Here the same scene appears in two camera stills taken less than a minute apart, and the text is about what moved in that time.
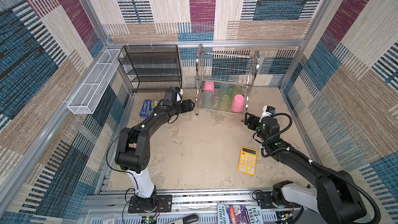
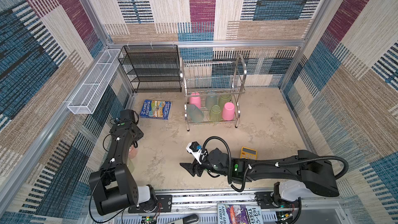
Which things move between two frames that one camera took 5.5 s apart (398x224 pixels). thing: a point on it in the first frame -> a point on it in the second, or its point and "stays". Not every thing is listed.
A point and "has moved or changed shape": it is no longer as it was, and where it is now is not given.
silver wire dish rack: [223, 80] has moved or changed shape
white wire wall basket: [86, 99] stays
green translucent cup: [238, 89] -> [224, 98]
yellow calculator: [247, 161] stays
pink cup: [209, 86] -> [196, 100]
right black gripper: [254, 120] -> [192, 168]
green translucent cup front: [224, 104] -> [215, 114]
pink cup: [237, 103] -> [228, 111]
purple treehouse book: [228, 213] stays
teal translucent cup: [225, 88] -> [211, 101]
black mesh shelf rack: [152, 67] stays
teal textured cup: [208, 100] -> [195, 114]
